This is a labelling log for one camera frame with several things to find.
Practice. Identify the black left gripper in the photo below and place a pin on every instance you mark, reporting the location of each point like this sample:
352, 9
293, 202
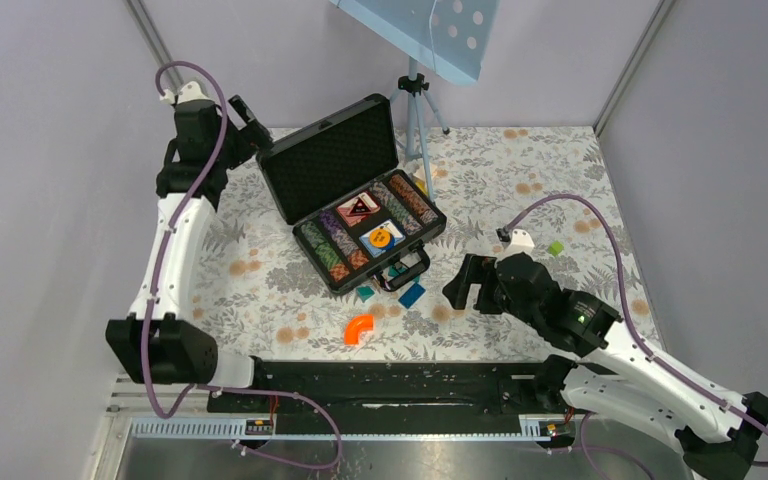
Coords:
252, 138

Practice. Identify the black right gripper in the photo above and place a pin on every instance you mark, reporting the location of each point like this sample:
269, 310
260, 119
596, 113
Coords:
477, 269

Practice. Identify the blue card deck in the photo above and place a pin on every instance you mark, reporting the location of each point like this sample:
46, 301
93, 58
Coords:
397, 233

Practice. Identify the blue small blind button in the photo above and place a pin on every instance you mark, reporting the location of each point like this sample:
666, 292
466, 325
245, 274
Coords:
379, 250

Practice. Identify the yellow big blind button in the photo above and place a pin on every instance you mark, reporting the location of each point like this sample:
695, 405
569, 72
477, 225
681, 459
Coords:
379, 236

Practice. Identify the orange curved toy block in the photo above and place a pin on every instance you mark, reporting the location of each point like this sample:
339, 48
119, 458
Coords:
357, 327

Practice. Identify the black all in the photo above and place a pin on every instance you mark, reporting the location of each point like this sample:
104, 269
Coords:
358, 208

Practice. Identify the black poker set case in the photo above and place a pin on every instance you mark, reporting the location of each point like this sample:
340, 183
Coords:
316, 168

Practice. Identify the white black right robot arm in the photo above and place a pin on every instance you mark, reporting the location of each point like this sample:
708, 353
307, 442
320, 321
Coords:
602, 368

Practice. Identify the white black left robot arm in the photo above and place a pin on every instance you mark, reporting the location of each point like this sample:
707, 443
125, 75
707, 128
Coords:
158, 330

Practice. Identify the green toy cube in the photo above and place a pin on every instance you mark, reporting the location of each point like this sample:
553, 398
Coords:
555, 248

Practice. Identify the floral table mat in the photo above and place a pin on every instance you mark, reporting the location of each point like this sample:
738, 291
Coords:
255, 292

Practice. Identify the blue toy brick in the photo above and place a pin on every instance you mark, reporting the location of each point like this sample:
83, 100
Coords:
409, 298

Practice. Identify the orange blue chip row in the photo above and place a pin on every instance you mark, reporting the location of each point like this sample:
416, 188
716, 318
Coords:
413, 198

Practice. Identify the teal triangular toy block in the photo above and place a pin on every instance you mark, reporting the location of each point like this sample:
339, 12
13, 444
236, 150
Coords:
365, 293

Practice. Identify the red yellow chip row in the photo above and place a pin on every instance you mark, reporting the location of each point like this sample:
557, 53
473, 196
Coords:
351, 265

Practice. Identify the red card deck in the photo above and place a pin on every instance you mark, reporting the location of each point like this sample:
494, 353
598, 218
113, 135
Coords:
363, 192

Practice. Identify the green chip row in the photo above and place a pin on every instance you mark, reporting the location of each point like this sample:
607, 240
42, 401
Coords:
324, 252

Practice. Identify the blue tripod stand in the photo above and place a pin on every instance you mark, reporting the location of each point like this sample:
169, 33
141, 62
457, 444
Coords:
417, 90

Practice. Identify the blue perforated board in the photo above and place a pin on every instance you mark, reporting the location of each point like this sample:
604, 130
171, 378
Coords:
447, 37

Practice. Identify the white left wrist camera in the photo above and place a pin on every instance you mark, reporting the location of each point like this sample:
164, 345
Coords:
193, 90

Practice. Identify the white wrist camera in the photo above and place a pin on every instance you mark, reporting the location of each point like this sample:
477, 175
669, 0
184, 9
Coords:
518, 241
193, 90

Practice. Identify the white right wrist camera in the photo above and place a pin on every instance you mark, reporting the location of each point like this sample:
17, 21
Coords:
518, 241

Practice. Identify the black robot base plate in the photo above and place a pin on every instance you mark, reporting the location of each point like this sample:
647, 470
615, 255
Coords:
401, 398

